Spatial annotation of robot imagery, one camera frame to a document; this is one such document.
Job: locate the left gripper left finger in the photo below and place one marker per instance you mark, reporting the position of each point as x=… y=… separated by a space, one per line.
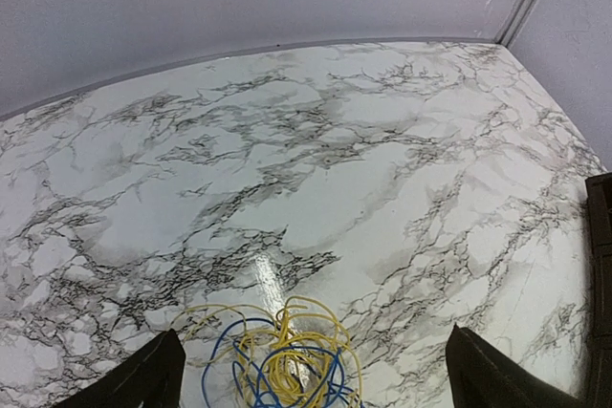
x=150 y=377

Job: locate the black three-compartment bin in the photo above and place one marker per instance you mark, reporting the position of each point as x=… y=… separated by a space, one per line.
x=599 y=213

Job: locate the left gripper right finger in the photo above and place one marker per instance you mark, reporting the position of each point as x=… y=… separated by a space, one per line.
x=481 y=376

